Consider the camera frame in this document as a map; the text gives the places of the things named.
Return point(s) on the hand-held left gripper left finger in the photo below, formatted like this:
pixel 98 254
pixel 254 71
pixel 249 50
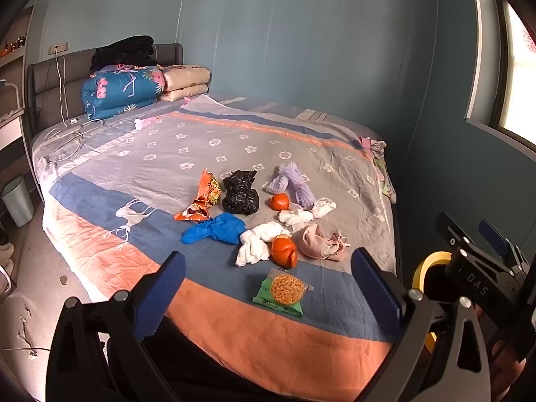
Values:
pixel 159 293

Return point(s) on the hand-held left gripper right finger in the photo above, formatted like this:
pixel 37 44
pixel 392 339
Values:
pixel 372 289

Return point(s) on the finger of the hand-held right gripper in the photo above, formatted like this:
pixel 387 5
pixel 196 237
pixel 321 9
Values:
pixel 469 268
pixel 494 238

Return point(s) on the yellow-rimmed black trash bin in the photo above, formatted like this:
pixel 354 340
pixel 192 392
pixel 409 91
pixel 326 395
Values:
pixel 427 259

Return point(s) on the blue disposable glove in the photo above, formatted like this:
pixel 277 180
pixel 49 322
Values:
pixel 217 228

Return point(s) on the green noodle packet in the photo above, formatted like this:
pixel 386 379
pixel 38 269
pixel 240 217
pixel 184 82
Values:
pixel 284 289

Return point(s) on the large orange peel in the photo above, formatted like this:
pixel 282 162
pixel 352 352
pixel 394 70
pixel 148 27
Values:
pixel 282 251

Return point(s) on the long white tissue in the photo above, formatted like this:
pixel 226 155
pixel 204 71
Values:
pixel 310 213

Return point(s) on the bulky white tissue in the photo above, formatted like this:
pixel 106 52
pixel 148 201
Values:
pixel 255 245

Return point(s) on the orange snack wrapper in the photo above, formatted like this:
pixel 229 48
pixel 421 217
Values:
pixel 205 194

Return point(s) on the black plastic bag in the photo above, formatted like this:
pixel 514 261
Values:
pixel 240 197

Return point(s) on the small orange peel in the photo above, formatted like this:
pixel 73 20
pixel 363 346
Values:
pixel 279 202

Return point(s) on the person's right hand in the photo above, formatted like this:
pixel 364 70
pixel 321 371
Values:
pixel 508 354

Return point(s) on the person's dark clothing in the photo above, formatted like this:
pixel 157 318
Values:
pixel 188 377

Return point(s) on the pink floral cloth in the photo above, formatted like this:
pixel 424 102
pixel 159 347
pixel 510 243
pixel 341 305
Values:
pixel 379 159

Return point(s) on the chair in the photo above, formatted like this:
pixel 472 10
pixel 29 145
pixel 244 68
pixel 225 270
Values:
pixel 6 284

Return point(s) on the pale slippers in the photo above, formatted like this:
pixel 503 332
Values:
pixel 6 259

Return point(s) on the pale plastic waste bin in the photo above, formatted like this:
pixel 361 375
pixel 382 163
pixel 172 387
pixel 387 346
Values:
pixel 16 201

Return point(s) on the small pink white cloth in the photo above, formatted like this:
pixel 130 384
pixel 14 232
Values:
pixel 142 122

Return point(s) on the red paper-cut window decoration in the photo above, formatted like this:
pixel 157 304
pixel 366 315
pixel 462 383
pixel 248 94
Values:
pixel 529 42

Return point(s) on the blue floral folded quilt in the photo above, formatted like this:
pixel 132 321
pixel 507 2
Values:
pixel 121 88

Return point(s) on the black folded garment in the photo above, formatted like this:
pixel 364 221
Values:
pixel 125 52

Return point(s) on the grey upholstered bed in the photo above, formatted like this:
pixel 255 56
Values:
pixel 50 75

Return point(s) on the white desk lamp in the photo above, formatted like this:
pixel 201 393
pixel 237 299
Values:
pixel 14 90

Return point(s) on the row of small dark bottles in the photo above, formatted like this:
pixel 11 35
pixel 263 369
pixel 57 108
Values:
pixel 21 42

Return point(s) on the bedside wall socket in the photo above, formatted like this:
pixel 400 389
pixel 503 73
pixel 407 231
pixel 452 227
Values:
pixel 58 48

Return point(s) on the wall shelf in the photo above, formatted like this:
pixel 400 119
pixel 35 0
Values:
pixel 16 56

